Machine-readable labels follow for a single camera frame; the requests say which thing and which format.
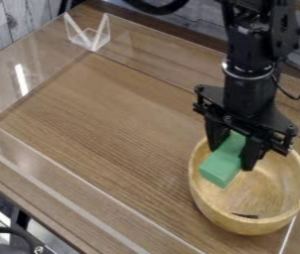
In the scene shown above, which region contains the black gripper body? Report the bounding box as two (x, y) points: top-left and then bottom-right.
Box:
(193, 71), (299, 156)

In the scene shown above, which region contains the wooden bowl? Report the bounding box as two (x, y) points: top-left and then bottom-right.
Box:
(189, 138), (300, 236)

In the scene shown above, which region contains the clear acrylic corner bracket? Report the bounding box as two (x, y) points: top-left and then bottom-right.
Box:
(65, 13), (110, 52)

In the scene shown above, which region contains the clear acrylic tray wall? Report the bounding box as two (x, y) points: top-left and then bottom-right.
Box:
(0, 128), (204, 254)

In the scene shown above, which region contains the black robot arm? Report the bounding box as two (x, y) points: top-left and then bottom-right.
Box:
(195, 0), (300, 171)

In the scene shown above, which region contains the black table leg bracket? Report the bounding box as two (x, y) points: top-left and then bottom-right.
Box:
(11, 206), (49, 254)

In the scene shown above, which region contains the green rectangular block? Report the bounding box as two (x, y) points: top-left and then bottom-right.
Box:
(200, 132), (245, 189)

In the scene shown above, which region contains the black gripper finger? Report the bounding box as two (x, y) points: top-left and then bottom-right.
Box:
(240, 136), (270, 171)
(205, 117), (229, 151)

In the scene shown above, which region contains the black cable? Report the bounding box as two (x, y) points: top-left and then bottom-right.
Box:
(0, 225), (39, 249)

